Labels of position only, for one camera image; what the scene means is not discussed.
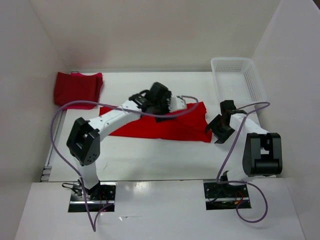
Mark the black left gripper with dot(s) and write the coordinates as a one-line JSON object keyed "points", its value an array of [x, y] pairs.
{"points": [[166, 100]]}

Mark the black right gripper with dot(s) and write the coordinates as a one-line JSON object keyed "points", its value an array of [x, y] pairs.
{"points": [[213, 126]]}

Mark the bright red t shirt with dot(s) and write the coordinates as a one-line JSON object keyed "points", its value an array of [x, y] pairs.
{"points": [[188, 127]]}

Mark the dark red t shirt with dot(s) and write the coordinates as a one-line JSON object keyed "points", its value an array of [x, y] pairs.
{"points": [[77, 87]]}

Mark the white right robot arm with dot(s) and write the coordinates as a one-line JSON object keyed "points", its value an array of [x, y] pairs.
{"points": [[262, 154]]}

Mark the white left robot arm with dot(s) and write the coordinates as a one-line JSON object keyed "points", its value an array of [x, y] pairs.
{"points": [[84, 141]]}

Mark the white plastic laundry basket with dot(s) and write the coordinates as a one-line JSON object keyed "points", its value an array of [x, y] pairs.
{"points": [[237, 79]]}

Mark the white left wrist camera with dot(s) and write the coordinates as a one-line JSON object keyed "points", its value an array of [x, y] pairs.
{"points": [[177, 103]]}

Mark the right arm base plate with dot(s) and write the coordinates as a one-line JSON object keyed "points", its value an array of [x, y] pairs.
{"points": [[225, 196]]}

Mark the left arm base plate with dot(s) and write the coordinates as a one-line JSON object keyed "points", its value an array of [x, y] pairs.
{"points": [[102, 199]]}

